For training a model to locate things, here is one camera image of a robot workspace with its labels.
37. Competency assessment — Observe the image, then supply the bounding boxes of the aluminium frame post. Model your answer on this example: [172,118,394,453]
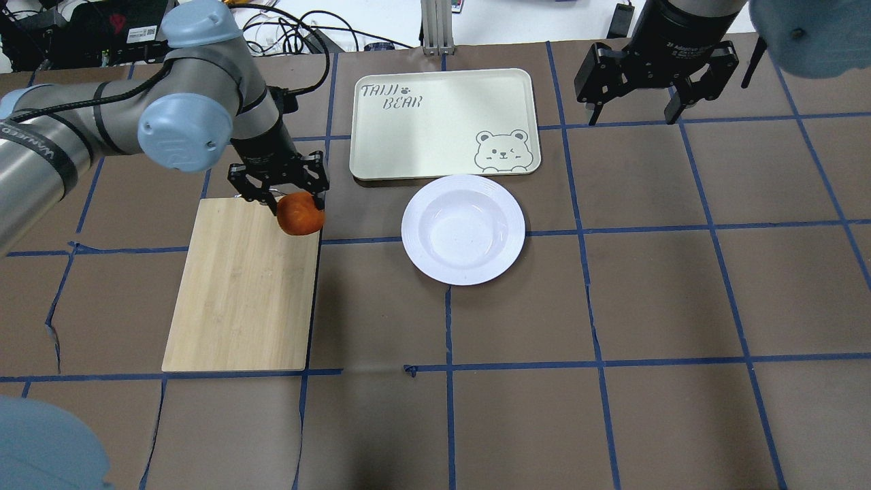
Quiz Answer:
[421,0,455,56]

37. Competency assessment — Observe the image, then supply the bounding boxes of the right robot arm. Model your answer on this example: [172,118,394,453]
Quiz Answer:
[574,1,870,125]

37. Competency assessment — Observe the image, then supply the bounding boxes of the cream bear tray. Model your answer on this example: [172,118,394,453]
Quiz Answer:
[349,68,541,181]

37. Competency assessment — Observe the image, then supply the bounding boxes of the brown paper table mat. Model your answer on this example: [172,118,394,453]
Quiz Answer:
[2,42,870,489]

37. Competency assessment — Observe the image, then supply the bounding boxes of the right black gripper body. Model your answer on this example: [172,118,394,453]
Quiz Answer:
[574,1,740,105]

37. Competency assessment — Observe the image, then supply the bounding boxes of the wooden cutting board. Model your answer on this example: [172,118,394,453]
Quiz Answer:
[162,198,320,373]

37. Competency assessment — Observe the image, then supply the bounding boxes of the white round plate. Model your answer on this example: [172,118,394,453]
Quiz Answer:
[401,176,526,286]

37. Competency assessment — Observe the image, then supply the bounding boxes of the black computer box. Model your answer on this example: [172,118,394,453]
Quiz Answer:
[46,1,178,69]

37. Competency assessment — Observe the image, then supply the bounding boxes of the orange fruit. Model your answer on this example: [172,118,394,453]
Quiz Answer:
[275,191,326,236]

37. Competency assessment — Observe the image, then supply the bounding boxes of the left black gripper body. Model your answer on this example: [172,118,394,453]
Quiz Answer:
[227,120,330,202]

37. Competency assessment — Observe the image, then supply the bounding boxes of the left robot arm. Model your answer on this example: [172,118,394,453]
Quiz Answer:
[2,1,329,255]

